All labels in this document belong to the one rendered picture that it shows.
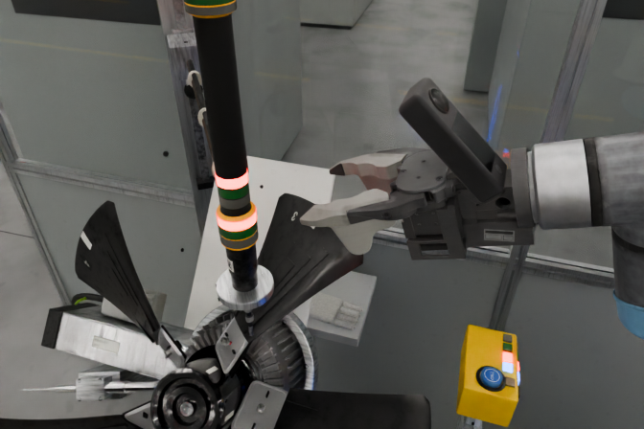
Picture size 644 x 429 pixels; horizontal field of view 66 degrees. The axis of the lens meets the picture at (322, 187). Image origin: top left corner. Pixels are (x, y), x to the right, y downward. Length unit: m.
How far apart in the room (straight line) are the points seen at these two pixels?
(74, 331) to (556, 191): 0.93
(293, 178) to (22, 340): 2.01
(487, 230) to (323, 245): 0.34
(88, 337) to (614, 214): 0.93
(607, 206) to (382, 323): 1.31
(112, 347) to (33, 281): 2.05
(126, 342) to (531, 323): 1.10
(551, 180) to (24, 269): 2.98
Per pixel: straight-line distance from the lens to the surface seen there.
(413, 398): 0.86
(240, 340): 0.81
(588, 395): 1.85
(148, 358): 1.04
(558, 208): 0.44
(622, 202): 0.44
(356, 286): 1.46
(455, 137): 0.42
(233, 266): 0.59
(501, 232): 0.48
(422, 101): 0.41
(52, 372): 2.61
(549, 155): 0.44
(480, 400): 1.06
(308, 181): 1.02
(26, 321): 2.89
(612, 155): 0.44
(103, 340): 1.08
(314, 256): 0.76
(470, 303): 1.56
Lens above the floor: 1.90
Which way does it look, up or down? 34 degrees down
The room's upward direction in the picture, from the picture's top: straight up
